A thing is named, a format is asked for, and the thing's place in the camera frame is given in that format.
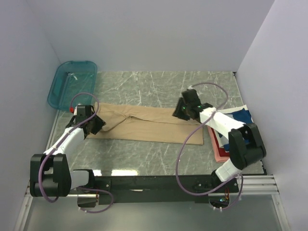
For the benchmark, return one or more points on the pink folded shirt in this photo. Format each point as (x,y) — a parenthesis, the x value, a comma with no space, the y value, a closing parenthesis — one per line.
(220,157)

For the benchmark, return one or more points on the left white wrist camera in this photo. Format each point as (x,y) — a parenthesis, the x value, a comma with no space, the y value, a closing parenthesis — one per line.
(73,110)

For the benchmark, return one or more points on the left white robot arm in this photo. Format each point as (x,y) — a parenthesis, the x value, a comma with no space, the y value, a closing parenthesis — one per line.
(49,172)

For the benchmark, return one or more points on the teal plastic basket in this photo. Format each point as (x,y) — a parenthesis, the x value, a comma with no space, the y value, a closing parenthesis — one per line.
(72,82)

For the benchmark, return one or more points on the beige t shirt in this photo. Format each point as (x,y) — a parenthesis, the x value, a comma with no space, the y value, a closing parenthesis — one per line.
(142,123)

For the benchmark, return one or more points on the blue white folded shirt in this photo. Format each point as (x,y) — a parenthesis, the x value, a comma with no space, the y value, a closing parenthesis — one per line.
(242,114)

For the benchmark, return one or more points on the aluminium frame rail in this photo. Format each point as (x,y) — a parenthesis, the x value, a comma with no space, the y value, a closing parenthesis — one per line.
(252,185)

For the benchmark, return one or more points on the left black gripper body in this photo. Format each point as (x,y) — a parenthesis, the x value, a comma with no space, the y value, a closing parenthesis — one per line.
(96,123)

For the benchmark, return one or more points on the red folded shirt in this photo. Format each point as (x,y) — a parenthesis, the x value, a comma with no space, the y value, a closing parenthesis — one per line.
(220,146)

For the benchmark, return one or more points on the black base beam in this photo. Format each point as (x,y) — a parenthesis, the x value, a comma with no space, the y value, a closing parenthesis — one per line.
(151,189)

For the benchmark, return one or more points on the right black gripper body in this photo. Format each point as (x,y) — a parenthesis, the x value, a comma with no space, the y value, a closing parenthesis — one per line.
(180,112)

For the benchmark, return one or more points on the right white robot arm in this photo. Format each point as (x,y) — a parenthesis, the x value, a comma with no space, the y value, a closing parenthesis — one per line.
(246,146)

